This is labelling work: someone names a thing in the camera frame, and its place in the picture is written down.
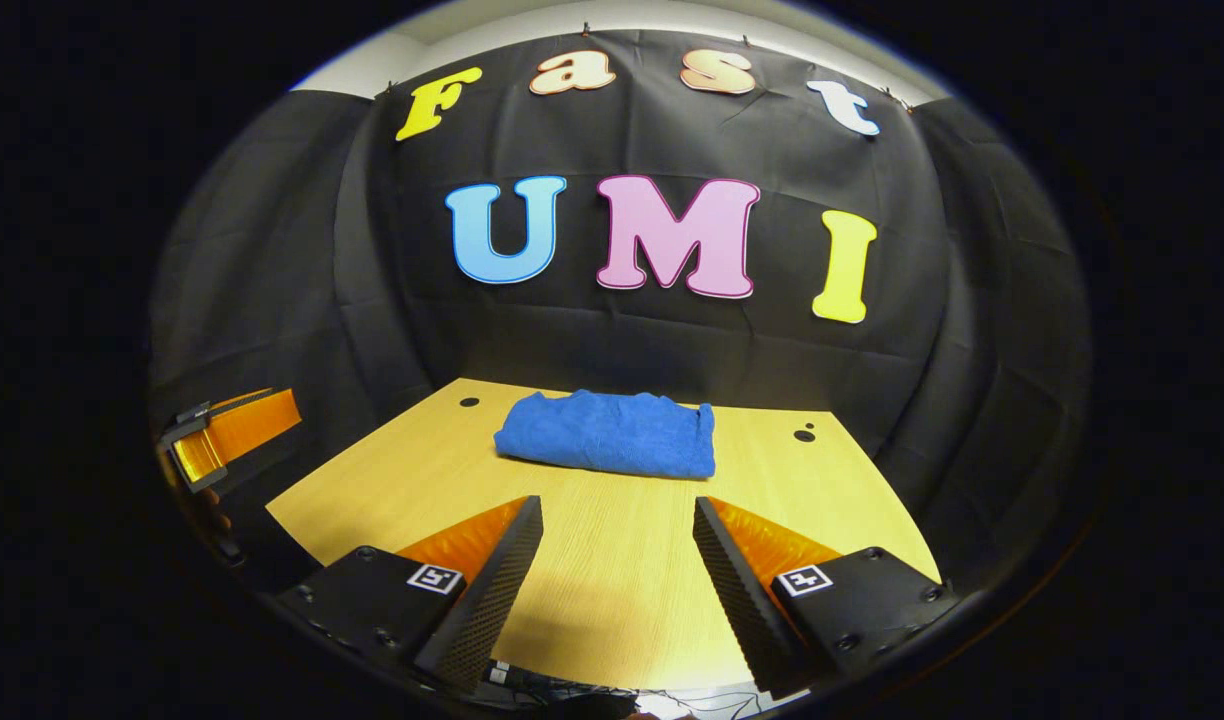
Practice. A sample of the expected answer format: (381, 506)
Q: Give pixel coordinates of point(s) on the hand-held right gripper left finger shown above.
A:
(492, 600)

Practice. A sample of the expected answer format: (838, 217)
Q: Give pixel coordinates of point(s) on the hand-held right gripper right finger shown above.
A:
(742, 600)

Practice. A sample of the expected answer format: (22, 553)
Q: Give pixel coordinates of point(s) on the black backdrop cloth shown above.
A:
(622, 340)

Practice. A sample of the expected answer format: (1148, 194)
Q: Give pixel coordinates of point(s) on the blue jacket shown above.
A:
(612, 435)

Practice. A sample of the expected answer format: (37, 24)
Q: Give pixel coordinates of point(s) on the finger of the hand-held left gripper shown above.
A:
(197, 458)
(252, 422)

